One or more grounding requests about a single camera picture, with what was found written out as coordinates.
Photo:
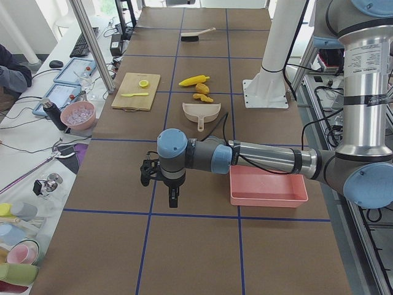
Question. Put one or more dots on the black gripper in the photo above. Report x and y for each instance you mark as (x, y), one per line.
(172, 184)

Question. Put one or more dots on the beige plastic dustpan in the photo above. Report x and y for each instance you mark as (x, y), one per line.
(201, 113)

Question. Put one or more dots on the tan toy ginger root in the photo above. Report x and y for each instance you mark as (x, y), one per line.
(203, 98)

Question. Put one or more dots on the yellow toy corn cob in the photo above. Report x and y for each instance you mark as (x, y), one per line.
(194, 80)

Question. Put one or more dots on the beige hand brush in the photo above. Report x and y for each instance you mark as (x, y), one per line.
(194, 36)

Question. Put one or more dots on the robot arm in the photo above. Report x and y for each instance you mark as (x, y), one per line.
(360, 168)

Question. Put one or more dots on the pink plastic bin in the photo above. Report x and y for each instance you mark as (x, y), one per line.
(250, 186)

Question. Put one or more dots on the yellow toy knife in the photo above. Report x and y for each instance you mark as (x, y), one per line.
(134, 94)

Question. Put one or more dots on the yellow lemon slices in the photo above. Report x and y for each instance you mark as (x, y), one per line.
(143, 83)

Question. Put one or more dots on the bamboo cutting board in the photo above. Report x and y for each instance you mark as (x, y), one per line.
(130, 85)

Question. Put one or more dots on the pink bowl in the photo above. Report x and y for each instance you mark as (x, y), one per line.
(79, 115)

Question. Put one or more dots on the black water bottle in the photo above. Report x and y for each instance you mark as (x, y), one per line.
(54, 113)

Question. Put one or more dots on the grey cup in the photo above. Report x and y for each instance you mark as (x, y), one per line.
(24, 211)

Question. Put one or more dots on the blue tablet near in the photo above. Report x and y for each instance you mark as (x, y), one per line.
(60, 94)

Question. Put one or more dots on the blue tablet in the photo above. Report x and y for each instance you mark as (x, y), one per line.
(75, 68)
(60, 94)

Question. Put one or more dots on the black power adapter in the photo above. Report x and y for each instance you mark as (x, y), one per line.
(116, 45)

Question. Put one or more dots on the blue tablet far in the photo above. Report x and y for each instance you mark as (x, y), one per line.
(75, 68)

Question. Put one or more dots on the pink cup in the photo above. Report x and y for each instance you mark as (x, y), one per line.
(25, 252)

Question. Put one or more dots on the black keyboard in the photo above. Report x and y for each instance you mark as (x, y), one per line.
(81, 48)

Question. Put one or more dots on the green cup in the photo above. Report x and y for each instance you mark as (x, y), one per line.
(19, 274)

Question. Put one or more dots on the black computer mouse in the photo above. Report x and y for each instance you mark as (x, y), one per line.
(54, 64)

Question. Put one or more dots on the person's dark sleeve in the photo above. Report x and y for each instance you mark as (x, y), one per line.
(15, 78)

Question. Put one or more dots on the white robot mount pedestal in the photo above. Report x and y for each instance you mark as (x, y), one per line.
(267, 88)

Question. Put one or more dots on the aluminium frame post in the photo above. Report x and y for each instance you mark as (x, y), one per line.
(87, 31)

